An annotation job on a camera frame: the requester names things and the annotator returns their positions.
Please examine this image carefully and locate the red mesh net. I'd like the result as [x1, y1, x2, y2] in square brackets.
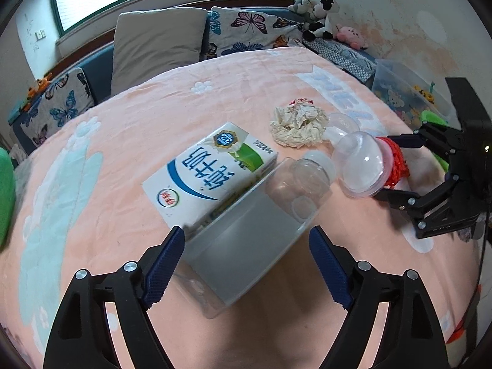
[377, 137, 410, 189]

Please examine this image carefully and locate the clear dome lid cup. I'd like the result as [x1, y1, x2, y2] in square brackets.
[332, 131, 394, 198]

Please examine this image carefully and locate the paper tissue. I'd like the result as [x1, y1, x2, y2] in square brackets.
[269, 97, 328, 148]

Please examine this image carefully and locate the clear square plastic bottle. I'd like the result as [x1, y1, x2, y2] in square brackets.
[175, 150, 336, 319]

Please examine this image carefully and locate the white milk carton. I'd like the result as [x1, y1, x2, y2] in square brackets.
[142, 122, 278, 238]

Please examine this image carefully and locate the clear plastic toy bin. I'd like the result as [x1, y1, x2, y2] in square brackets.
[372, 58, 459, 129]

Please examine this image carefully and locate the yellow toy truck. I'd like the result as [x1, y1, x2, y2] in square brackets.
[414, 82, 435, 104]

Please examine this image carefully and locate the blue patterned cloth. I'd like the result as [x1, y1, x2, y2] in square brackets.
[303, 38, 376, 83]

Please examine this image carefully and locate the pink plush toy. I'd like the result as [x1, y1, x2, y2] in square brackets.
[335, 24, 369, 50]

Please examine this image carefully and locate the cow plush toy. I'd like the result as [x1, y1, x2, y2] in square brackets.
[288, 0, 339, 42]

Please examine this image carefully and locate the green plush bowl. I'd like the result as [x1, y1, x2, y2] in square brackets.
[0, 148, 16, 247]

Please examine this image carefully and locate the right butterfly cushion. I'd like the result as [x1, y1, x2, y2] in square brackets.
[203, 7, 302, 59]

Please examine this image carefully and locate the butterfly cushion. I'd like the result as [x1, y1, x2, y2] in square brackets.
[14, 68, 95, 154]
[203, 7, 302, 59]

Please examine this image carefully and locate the left butterfly cushion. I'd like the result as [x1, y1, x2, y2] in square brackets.
[14, 68, 95, 154]

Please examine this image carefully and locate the orange toy on sofa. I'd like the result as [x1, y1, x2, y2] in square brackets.
[18, 73, 53, 112]

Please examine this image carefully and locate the grey pillow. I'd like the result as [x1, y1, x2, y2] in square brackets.
[111, 7, 208, 96]

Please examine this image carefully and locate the blue sofa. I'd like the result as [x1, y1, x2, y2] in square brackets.
[9, 6, 378, 154]

